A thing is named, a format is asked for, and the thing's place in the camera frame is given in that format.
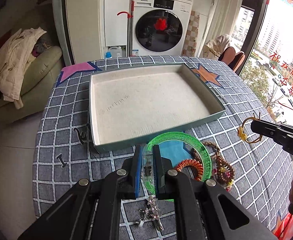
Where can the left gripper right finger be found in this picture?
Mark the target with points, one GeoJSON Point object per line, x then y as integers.
{"type": "Point", "coordinates": [204, 210]}

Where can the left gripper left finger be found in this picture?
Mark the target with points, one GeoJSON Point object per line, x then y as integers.
{"type": "Point", "coordinates": [90, 209]}

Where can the silver chain hair clip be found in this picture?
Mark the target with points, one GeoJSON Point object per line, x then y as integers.
{"type": "Point", "coordinates": [151, 212]}

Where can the brown braided hair band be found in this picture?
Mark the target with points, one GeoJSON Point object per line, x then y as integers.
{"type": "Point", "coordinates": [210, 144]}

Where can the black hair claw clip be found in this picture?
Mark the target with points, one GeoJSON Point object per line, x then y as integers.
{"type": "Point", "coordinates": [83, 134]}

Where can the green translucent bangle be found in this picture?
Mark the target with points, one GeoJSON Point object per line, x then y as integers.
{"type": "Point", "coordinates": [176, 147]}

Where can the black screw pin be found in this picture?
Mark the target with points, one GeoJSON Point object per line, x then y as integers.
{"type": "Point", "coordinates": [62, 162]}

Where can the checked blue tablecloth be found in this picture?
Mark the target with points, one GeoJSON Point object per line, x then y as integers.
{"type": "Point", "coordinates": [263, 171]}

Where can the brown chair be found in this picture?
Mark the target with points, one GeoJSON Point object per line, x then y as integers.
{"type": "Point", "coordinates": [237, 61]}
{"type": "Point", "coordinates": [227, 56]}

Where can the teal shallow tray box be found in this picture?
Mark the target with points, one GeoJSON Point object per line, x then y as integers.
{"type": "Point", "coordinates": [131, 106]}

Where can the cream cloth on chair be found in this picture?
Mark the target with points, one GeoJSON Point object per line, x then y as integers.
{"type": "Point", "coordinates": [215, 47]}

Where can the checkered tile panel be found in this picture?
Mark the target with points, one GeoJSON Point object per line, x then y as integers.
{"type": "Point", "coordinates": [190, 42]}

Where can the green sofa armchair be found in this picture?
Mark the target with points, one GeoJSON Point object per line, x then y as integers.
{"type": "Point", "coordinates": [37, 85]}

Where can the blue cap bottle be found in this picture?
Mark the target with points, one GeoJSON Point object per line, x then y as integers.
{"type": "Point", "coordinates": [108, 55]}

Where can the white detergent jug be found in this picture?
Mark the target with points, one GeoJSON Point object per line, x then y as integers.
{"type": "Point", "coordinates": [115, 51]}

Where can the cream jacket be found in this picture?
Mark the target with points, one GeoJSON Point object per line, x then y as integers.
{"type": "Point", "coordinates": [14, 56]}

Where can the white washing machine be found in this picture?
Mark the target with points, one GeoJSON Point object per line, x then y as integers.
{"type": "Point", "coordinates": [159, 27]}

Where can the white cabinet door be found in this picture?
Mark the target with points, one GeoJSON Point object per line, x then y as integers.
{"type": "Point", "coordinates": [115, 18]}

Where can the red handled mop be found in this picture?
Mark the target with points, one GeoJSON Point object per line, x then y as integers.
{"type": "Point", "coordinates": [130, 15]}

